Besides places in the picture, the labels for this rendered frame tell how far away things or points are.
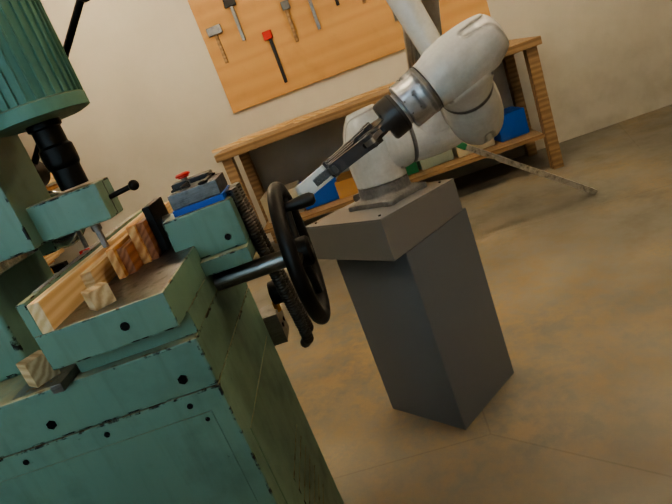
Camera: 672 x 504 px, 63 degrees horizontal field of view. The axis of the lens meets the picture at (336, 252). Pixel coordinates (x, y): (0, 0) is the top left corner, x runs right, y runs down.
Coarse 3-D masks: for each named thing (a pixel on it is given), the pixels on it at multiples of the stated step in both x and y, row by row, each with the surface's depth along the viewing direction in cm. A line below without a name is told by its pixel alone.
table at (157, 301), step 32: (192, 256) 100; (224, 256) 102; (128, 288) 90; (160, 288) 83; (192, 288) 94; (64, 320) 86; (96, 320) 82; (128, 320) 82; (160, 320) 83; (64, 352) 83; (96, 352) 84
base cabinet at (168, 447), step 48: (240, 336) 112; (240, 384) 101; (288, 384) 136; (96, 432) 92; (144, 432) 93; (192, 432) 93; (240, 432) 93; (288, 432) 121; (0, 480) 94; (48, 480) 95; (96, 480) 95; (144, 480) 95; (192, 480) 96; (240, 480) 96; (288, 480) 109
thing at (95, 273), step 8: (168, 208) 144; (104, 256) 102; (96, 264) 98; (104, 264) 100; (88, 272) 94; (96, 272) 96; (104, 272) 99; (112, 272) 102; (88, 280) 95; (96, 280) 95; (104, 280) 98
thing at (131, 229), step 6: (144, 216) 108; (132, 222) 104; (126, 228) 101; (132, 228) 101; (132, 234) 101; (138, 234) 102; (132, 240) 102; (138, 240) 102; (138, 246) 102; (144, 246) 103; (138, 252) 102; (144, 252) 103; (144, 258) 103; (150, 258) 103
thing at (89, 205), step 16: (64, 192) 105; (80, 192) 98; (96, 192) 99; (112, 192) 104; (32, 208) 99; (48, 208) 99; (64, 208) 99; (80, 208) 99; (96, 208) 100; (112, 208) 102; (48, 224) 100; (64, 224) 100; (80, 224) 100; (96, 224) 103; (48, 240) 101
